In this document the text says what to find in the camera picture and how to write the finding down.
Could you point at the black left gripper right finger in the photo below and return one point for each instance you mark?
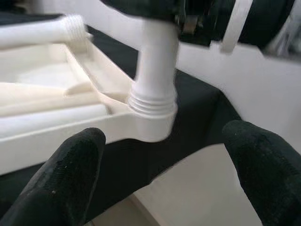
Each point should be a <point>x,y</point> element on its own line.
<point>265,176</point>

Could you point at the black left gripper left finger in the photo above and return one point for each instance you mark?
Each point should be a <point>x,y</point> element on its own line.
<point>58,183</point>

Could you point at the white plastic table top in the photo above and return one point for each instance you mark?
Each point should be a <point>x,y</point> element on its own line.
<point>58,141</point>

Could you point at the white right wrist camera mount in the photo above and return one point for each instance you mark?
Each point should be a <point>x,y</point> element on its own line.
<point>235,26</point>

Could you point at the black tablecloth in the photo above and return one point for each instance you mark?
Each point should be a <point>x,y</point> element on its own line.
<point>200,113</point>

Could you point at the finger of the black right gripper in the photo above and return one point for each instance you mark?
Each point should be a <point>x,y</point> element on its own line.
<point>141,8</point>

